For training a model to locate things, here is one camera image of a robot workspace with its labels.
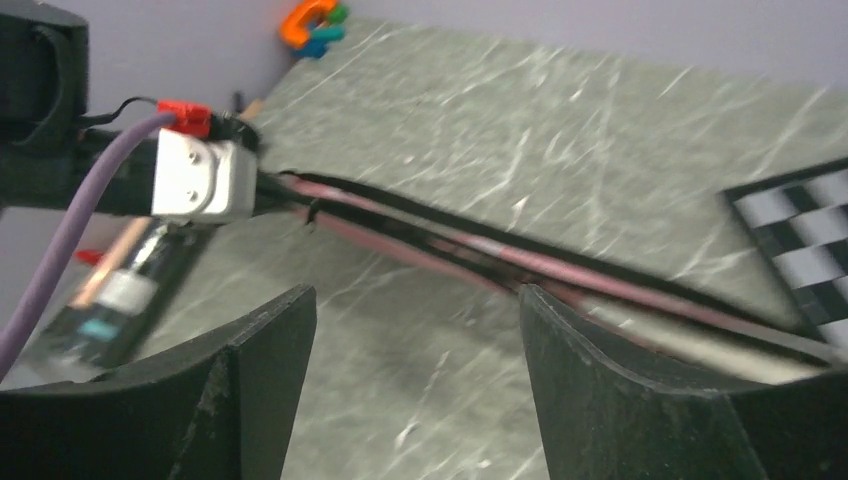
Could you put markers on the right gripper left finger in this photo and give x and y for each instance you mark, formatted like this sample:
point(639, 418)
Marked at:
point(219, 406)

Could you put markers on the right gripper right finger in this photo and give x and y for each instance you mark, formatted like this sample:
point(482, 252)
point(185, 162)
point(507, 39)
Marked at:
point(610, 409)

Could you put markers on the pink racket bag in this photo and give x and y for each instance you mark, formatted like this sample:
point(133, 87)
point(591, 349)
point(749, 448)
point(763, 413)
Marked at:
point(656, 314)

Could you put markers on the black shuttlecock tube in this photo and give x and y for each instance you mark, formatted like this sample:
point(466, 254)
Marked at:
point(130, 303)

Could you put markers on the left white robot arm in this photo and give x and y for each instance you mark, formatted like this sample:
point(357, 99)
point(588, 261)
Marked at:
point(48, 142)

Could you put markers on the red clamp knob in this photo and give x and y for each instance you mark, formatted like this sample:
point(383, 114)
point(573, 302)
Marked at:
point(90, 257)

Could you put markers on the black white chessboard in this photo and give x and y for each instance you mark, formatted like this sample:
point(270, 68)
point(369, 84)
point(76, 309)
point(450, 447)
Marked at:
point(797, 222)

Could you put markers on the small wooden brush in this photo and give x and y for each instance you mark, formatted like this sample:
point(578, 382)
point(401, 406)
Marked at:
point(244, 109)

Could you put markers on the orange C toy block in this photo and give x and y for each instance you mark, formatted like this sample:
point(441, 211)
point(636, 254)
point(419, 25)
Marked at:
point(296, 29)

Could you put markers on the blue green toy blocks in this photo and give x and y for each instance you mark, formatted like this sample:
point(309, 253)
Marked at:
point(322, 37)

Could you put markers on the beige handle tool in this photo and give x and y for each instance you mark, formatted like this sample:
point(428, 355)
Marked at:
point(108, 262)

